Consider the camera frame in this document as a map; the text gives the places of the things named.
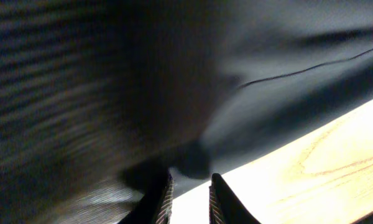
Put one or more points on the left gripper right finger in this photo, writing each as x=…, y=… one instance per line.
x=225, y=207

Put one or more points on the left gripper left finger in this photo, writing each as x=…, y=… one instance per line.
x=156, y=205

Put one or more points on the black leggings red waistband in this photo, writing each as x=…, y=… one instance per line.
x=120, y=91

